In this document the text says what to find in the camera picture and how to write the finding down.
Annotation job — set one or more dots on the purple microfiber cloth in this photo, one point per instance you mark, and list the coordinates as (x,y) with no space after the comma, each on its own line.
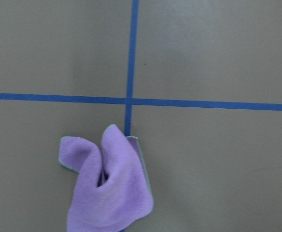
(112,189)

